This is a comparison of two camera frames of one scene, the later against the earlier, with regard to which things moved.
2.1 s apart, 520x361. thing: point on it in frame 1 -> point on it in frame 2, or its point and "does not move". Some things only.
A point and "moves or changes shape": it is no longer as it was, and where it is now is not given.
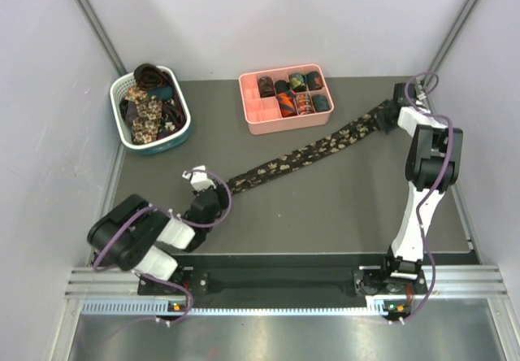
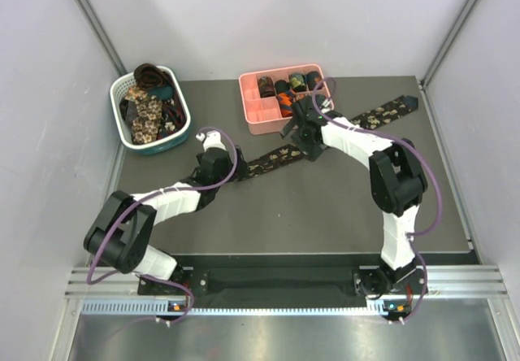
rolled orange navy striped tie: x=287 y=104 does not move
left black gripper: x=222 y=195 -> x=240 y=169
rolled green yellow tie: x=297 y=82 does not move
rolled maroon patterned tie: x=266 y=87 does not move
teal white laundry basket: x=152 y=109 does not move
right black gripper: x=380 y=119 -> x=310 y=150
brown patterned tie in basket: x=148 y=76 does not move
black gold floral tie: x=349 y=134 moves or changes shape
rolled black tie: x=282 y=86 does not move
